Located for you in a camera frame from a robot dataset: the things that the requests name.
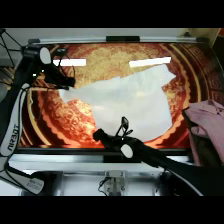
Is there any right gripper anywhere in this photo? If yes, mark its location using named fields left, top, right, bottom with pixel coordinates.
left=92, top=128, right=116, bottom=149

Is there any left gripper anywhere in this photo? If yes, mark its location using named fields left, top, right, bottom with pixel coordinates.
left=49, top=63, right=77, bottom=91

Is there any white shirt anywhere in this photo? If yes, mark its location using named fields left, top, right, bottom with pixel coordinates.
left=59, top=63, right=178, bottom=143

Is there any black tripod stand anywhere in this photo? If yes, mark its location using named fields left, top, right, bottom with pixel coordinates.
left=0, top=28, right=25, bottom=69

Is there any pink shirt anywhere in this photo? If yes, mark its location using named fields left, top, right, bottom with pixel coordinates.
left=182, top=98, right=224, bottom=168

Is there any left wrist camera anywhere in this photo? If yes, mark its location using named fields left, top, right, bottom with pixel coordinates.
left=53, top=47, right=76, bottom=78

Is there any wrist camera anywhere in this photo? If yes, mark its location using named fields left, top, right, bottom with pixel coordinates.
left=114, top=116, right=134, bottom=138
left=53, top=47, right=76, bottom=78

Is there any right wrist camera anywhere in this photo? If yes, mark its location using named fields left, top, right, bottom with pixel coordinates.
left=114, top=116, right=134, bottom=138

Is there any silver frame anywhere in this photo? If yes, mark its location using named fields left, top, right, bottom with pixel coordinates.
left=0, top=35, right=224, bottom=197

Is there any black cable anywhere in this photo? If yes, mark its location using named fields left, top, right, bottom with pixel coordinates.
left=97, top=177, right=112, bottom=197

